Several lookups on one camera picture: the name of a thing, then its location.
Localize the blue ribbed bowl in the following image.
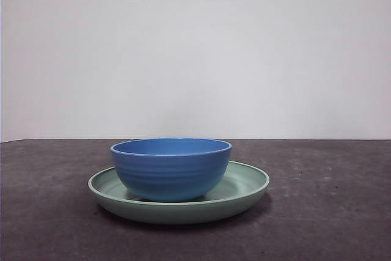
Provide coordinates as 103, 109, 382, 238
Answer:
109, 137, 232, 203

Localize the pale green round plate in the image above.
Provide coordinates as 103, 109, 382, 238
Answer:
87, 160, 271, 225

